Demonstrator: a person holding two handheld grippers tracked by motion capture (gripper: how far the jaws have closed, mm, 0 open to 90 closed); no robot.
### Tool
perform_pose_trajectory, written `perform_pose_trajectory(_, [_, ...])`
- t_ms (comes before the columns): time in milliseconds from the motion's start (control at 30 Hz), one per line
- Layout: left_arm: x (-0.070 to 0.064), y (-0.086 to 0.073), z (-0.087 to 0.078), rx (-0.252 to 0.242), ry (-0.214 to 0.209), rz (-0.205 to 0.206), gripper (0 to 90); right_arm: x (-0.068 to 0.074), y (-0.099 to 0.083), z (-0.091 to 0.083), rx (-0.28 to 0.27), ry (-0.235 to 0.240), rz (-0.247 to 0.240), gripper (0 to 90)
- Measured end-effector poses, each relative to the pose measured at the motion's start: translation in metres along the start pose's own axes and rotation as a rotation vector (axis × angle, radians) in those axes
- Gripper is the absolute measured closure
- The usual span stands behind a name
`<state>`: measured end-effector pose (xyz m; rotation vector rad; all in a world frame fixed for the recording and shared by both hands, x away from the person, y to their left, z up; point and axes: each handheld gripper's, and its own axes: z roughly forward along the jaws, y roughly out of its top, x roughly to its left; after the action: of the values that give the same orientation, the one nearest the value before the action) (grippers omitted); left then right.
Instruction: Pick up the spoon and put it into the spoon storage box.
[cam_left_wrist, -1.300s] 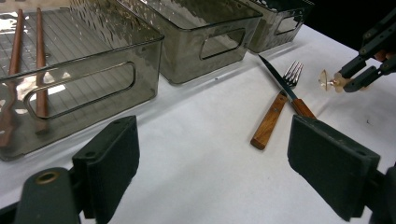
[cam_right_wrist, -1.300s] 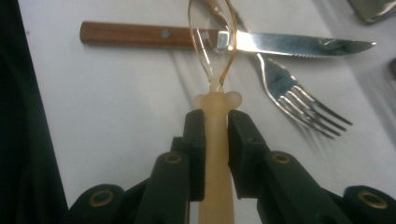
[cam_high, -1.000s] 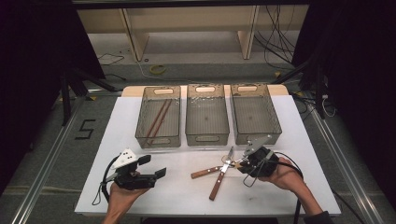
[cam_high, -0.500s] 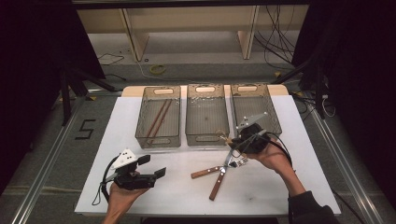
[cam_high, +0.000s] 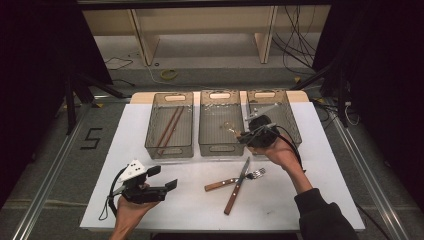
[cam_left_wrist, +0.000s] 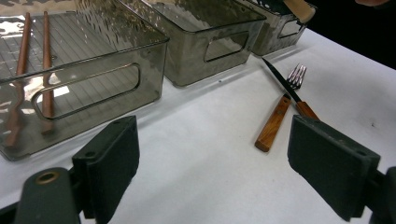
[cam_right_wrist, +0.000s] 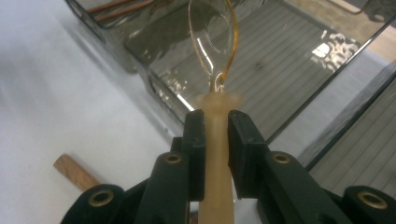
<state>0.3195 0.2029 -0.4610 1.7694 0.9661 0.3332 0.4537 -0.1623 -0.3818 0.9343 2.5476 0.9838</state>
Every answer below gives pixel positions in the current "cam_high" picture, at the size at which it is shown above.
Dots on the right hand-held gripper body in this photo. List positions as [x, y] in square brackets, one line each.
[263, 133]

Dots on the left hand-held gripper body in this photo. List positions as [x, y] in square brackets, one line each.
[150, 194]

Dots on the smoky clear plastic bin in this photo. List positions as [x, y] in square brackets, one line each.
[153, 133]
[216, 113]
[286, 113]

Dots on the brown wooden chopstick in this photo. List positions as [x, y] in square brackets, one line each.
[173, 131]
[168, 126]

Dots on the person's right hand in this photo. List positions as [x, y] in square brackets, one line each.
[280, 155]

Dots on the person's left hand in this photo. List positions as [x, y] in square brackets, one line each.
[130, 213]

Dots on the black metal stand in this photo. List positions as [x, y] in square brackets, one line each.
[340, 93]
[70, 106]

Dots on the yellow tape roll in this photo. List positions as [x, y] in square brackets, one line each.
[169, 74]

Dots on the light wooden shelf unit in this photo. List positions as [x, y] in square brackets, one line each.
[206, 20]

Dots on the black curtain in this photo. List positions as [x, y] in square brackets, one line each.
[383, 83]
[33, 83]

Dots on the aluminium floor rail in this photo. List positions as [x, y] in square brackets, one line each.
[50, 180]
[370, 180]

